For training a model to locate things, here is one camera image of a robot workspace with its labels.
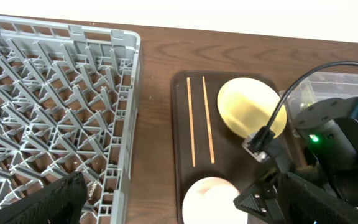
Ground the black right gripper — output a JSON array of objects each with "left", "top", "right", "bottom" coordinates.
[{"left": 234, "top": 139, "right": 319, "bottom": 223}]

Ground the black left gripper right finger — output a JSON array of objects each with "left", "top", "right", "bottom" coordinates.
[{"left": 278, "top": 172, "right": 358, "bottom": 224}]

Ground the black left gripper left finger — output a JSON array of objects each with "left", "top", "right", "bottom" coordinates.
[{"left": 0, "top": 171, "right": 88, "bottom": 224}]

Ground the wooden chopstick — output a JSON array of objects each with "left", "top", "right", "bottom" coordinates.
[
  {"left": 202, "top": 76, "right": 215, "bottom": 164},
  {"left": 186, "top": 77, "right": 196, "bottom": 167}
]

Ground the yellow round plate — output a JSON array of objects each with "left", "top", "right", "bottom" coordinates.
[{"left": 217, "top": 77, "right": 280, "bottom": 139}]

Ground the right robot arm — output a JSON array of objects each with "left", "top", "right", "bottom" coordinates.
[{"left": 234, "top": 97, "right": 358, "bottom": 223}]

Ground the grey dishwasher rack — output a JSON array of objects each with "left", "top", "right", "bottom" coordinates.
[{"left": 0, "top": 16, "right": 142, "bottom": 223}]

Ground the clear plastic bin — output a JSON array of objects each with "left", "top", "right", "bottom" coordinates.
[{"left": 285, "top": 72, "right": 358, "bottom": 121}]

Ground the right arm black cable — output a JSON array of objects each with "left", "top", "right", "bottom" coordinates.
[{"left": 253, "top": 60, "right": 358, "bottom": 153}]

